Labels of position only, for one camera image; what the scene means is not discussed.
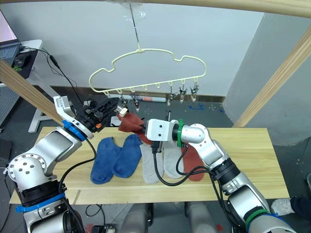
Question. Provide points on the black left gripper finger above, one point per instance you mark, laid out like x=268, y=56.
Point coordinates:
x=108, y=114
x=109, y=103

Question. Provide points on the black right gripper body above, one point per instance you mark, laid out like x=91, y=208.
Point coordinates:
x=145, y=129

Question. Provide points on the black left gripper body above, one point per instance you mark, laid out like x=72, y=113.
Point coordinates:
x=93, y=117

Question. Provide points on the red sock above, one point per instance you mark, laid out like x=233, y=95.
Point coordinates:
x=193, y=165
x=130, y=125

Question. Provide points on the metal hanger clip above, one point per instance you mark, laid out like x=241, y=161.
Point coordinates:
x=182, y=93
x=122, y=109
x=194, y=92
x=136, y=102
x=172, y=95

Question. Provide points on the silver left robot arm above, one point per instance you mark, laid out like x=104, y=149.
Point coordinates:
x=56, y=145

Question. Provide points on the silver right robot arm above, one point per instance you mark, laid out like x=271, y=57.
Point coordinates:
x=206, y=143

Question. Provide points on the cream cloud-shaped clip hanger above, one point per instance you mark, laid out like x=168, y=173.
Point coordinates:
x=155, y=50

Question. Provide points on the metal hanger hook rod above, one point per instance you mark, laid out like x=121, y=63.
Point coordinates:
x=134, y=26

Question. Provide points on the white paper sheet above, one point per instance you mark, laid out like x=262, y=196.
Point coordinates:
x=114, y=121

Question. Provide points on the white red rolled tube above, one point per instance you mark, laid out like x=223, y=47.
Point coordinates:
x=150, y=98

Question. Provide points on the blue sock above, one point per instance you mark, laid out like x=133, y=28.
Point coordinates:
x=104, y=160
x=126, y=157

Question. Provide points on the grey sock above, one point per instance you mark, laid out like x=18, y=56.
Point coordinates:
x=171, y=162
x=149, y=167

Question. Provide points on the small wooden stick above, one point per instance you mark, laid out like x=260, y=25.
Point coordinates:
x=77, y=197

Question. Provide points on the black mouse pad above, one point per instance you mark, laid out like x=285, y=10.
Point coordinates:
x=26, y=71

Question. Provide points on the perforated metal panel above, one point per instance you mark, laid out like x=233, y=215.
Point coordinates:
x=7, y=104

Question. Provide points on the grey rounded robot leg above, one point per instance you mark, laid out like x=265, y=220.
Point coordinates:
x=201, y=218
x=137, y=218

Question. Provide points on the black computer mouse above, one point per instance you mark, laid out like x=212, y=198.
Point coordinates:
x=22, y=60

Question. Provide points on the white desk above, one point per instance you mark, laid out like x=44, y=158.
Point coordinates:
x=34, y=44

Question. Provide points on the clear tape patch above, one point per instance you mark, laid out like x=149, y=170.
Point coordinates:
x=126, y=6

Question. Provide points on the laptop computer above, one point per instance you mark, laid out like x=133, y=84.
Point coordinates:
x=8, y=49

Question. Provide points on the white shoe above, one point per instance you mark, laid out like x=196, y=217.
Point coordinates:
x=280, y=206

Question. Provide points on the dark trouser leg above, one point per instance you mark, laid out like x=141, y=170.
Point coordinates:
x=301, y=205

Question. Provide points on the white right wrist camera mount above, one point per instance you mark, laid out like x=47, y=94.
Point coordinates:
x=160, y=132

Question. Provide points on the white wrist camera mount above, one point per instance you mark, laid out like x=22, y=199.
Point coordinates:
x=160, y=132
x=62, y=103

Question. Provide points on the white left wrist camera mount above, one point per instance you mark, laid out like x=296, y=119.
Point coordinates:
x=62, y=103

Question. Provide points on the slanted wooden frame post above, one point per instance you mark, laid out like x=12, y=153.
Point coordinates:
x=274, y=80
x=26, y=92

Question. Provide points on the curved wooden frame beam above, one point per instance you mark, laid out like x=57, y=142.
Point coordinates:
x=218, y=6

